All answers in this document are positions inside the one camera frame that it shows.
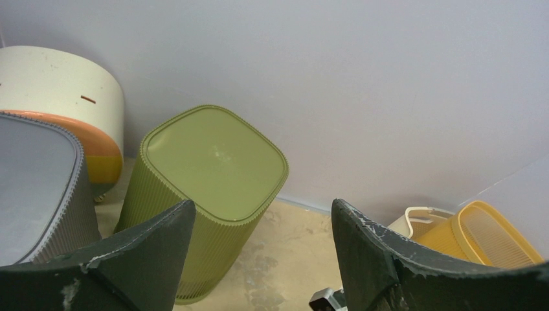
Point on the green slatted waste bin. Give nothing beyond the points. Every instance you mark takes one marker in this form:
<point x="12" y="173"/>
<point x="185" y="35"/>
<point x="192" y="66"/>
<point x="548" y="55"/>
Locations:
<point x="231" y="172"/>

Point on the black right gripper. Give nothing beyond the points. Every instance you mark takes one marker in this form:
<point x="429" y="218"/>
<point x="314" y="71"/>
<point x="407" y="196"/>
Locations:
<point x="328" y="299"/>

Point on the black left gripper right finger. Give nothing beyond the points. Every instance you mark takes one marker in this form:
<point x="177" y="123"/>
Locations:
<point x="383" y="270"/>

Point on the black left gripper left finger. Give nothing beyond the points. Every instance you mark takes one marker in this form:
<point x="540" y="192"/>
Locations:
<point x="136" y="269"/>

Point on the grey slatted waste bin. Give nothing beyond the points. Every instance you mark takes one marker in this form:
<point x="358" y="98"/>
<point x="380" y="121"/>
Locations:
<point x="47" y="206"/>

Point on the cream drawer cabinet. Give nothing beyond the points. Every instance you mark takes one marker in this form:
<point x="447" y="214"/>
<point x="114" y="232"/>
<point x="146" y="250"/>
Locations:
<point x="74" y="93"/>

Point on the white perforated plastic basket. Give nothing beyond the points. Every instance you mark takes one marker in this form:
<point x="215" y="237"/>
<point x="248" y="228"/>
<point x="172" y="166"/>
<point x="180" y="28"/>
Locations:
<point x="416" y="221"/>

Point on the yellow slatted waste bin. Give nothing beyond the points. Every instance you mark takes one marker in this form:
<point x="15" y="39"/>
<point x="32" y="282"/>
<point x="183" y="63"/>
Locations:
<point x="479" y="233"/>

